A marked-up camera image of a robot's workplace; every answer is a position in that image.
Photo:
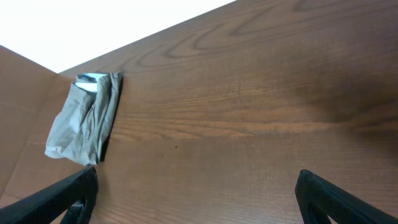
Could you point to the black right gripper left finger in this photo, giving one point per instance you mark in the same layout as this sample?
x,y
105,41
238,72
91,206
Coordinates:
x,y
74,197

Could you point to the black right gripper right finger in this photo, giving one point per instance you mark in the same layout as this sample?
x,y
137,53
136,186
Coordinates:
x,y
320,201

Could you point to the light green shorts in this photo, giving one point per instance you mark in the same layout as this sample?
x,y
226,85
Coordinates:
x,y
80,130

